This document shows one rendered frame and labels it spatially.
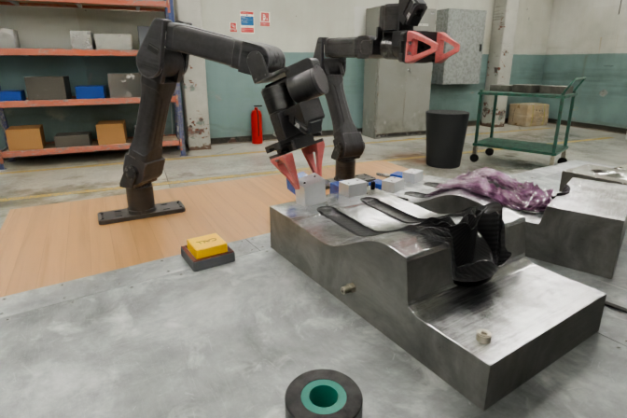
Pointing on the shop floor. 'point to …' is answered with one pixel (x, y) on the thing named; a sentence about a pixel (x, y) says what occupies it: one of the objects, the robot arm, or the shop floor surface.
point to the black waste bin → (445, 137)
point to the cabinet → (396, 89)
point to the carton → (528, 114)
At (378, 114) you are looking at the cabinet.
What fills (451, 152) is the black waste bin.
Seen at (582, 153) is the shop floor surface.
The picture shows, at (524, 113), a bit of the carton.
